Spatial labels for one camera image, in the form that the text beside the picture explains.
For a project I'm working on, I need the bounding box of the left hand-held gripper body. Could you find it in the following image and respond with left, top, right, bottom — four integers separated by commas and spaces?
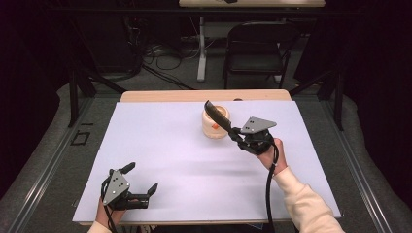
100, 168, 151, 211

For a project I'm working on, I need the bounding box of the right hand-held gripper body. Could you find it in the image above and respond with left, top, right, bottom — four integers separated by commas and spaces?
239, 116, 278, 155

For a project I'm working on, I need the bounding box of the cream ringed cup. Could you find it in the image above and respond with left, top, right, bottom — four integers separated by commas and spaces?
201, 105, 231, 140

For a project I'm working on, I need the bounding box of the person's left hand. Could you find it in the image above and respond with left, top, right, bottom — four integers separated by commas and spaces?
95, 197, 140, 229

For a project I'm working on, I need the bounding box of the person's right hand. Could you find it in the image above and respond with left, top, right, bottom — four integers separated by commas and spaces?
256, 137, 289, 176

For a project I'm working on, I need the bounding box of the white table mat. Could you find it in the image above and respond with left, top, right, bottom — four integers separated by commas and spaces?
72, 99, 342, 223

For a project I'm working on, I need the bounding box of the wooden table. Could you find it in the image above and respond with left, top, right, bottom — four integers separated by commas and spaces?
79, 89, 325, 226

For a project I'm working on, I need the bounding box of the black folding chair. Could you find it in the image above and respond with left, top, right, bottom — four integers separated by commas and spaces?
223, 20, 300, 90

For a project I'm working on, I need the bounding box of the white-legged wooden desk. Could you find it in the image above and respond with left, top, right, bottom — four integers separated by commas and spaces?
178, 0, 326, 83

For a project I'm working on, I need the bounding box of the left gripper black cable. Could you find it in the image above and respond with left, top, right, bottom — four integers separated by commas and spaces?
100, 177, 119, 233

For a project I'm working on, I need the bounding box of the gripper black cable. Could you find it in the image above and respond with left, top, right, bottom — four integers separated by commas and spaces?
100, 177, 119, 233
264, 141, 281, 233

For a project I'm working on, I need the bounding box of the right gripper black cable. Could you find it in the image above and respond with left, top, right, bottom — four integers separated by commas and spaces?
264, 141, 281, 233

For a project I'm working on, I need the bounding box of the metal floor rail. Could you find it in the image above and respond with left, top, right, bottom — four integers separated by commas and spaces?
8, 96, 95, 233
319, 96, 395, 233

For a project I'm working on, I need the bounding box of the black frame stand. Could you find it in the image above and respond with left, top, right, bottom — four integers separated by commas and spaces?
66, 18, 128, 128
288, 62, 345, 131

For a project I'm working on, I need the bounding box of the bundle of floor cables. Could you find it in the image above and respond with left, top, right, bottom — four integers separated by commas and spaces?
129, 18, 197, 91

